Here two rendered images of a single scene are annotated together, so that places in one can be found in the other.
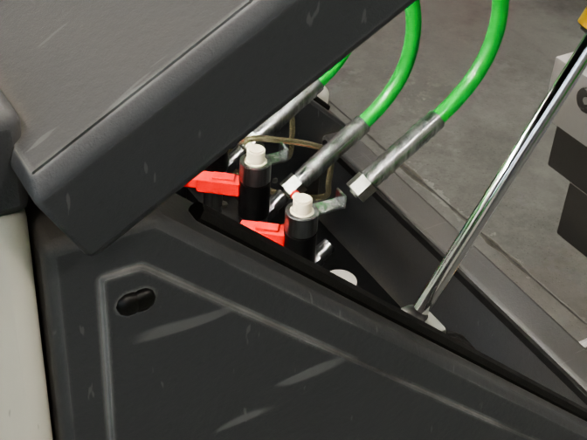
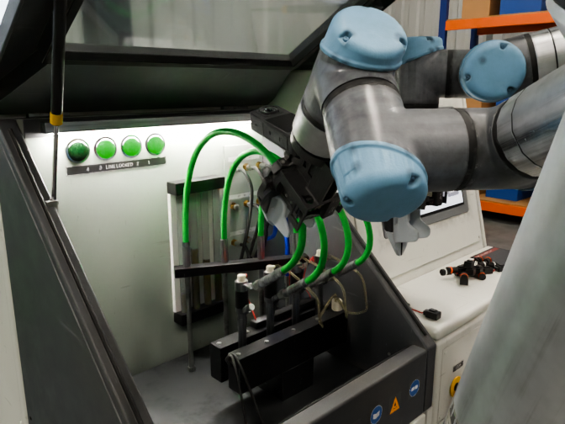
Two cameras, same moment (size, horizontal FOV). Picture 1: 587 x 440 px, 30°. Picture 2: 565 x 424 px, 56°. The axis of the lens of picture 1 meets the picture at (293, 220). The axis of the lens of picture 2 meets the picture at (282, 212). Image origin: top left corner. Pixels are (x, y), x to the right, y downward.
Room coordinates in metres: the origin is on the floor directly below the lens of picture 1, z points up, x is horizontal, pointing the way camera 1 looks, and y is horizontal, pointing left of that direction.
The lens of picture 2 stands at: (0.60, -1.03, 1.51)
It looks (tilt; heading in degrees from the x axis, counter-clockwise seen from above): 14 degrees down; 79
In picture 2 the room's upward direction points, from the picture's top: straight up
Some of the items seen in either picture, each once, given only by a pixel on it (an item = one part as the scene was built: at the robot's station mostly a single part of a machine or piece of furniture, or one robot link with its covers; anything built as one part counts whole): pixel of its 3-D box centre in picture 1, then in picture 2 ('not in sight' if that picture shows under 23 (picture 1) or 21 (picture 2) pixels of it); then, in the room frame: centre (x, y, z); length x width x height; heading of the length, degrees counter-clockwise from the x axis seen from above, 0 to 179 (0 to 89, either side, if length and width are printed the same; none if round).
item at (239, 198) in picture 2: not in sight; (247, 202); (0.78, 0.34, 1.20); 0.13 x 0.03 x 0.31; 33
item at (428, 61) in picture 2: not in sight; (419, 73); (0.99, -0.21, 1.53); 0.09 x 0.08 x 0.11; 153
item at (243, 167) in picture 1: (261, 250); (273, 317); (0.79, 0.03, 1.02); 0.05 x 0.03 x 0.21; 123
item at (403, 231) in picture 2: not in sight; (404, 233); (0.98, -0.22, 1.27); 0.06 x 0.03 x 0.09; 123
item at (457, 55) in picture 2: not in sight; (483, 73); (1.07, -0.27, 1.53); 0.11 x 0.11 x 0.08; 63
